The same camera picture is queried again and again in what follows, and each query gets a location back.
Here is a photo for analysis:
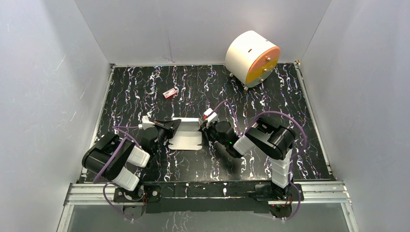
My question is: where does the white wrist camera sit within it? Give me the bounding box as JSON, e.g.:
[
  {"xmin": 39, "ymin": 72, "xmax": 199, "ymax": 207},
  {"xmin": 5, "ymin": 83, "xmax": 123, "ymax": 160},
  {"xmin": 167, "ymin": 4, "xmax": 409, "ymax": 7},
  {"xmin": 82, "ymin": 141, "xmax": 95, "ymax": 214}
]
[
  {"xmin": 202, "ymin": 108, "xmax": 218, "ymax": 127},
  {"xmin": 139, "ymin": 115, "xmax": 156, "ymax": 130}
]

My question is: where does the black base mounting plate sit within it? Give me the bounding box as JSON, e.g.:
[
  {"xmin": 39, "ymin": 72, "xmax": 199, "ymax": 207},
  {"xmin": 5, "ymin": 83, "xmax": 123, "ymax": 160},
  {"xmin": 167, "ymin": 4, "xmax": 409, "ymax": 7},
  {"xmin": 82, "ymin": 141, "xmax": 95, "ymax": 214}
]
[{"xmin": 113, "ymin": 180, "xmax": 305, "ymax": 218}]

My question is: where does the aluminium frame rail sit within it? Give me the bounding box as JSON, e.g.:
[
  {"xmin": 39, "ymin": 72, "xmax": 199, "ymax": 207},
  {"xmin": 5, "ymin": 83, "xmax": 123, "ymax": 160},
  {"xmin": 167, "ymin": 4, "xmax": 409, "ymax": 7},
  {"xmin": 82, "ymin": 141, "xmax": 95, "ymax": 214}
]
[{"xmin": 57, "ymin": 181, "xmax": 360, "ymax": 232}]

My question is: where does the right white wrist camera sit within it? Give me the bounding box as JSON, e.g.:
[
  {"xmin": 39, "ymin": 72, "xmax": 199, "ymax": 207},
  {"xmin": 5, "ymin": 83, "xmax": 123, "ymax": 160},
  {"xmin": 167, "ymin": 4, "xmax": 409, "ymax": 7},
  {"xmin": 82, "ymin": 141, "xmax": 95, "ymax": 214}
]
[{"xmin": 202, "ymin": 108, "xmax": 218, "ymax": 127}]

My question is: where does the small red white packet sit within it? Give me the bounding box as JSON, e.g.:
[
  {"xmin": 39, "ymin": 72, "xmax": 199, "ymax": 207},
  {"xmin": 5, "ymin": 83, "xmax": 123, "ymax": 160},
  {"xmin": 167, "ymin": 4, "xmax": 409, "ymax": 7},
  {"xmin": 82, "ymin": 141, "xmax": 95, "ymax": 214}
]
[{"xmin": 163, "ymin": 88, "xmax": 178, "ymax": 99}]

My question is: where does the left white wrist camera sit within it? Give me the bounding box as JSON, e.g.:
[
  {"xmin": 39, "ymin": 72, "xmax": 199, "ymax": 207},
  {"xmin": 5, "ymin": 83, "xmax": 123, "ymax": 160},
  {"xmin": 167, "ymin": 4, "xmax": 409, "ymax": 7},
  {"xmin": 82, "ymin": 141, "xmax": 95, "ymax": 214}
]
[{"xmin": 139, "ymin": 115, "xmax": 156, "ymax": 130}]

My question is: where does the white cardboard box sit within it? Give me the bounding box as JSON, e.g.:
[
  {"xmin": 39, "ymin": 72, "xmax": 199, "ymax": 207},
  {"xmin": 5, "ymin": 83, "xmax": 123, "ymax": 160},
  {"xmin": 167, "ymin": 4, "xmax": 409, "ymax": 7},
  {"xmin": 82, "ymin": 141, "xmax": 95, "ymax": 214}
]
[{"xmin": 168, "ymin": 117, "xmax": 202, "ymax": 151}]

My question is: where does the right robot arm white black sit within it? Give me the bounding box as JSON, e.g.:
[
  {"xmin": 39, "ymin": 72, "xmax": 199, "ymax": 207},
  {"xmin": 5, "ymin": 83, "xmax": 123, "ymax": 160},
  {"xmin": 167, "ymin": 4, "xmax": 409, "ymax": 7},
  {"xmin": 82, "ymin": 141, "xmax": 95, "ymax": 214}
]
[{"xmin": 200, "ymin": 115, "xmax": 295, "ymax": 200}]

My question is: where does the white cylindrical drum orange face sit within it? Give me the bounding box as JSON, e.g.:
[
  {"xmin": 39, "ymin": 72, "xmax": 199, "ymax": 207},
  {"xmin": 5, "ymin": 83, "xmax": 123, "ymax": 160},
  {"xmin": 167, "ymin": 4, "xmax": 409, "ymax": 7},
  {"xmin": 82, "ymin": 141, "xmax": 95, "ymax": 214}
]
[{"xmin": 225, "ymin": 30, "xmax": 281, "ymax": 89}]

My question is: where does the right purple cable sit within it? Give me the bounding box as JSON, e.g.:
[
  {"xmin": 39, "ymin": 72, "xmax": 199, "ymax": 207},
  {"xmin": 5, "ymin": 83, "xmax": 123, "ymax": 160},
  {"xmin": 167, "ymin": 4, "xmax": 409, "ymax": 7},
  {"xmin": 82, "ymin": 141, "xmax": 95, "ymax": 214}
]
[{"xmin": 211, "ymin": 100, "xmax": 308, "ymax": 221}]

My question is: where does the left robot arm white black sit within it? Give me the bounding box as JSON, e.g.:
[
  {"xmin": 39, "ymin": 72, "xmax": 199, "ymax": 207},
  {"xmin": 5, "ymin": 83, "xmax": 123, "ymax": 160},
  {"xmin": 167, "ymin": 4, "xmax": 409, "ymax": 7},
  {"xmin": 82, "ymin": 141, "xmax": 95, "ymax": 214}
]
[{"xmin": 82, "ymin": 116, "xmax": 182, "ymax": 201}]

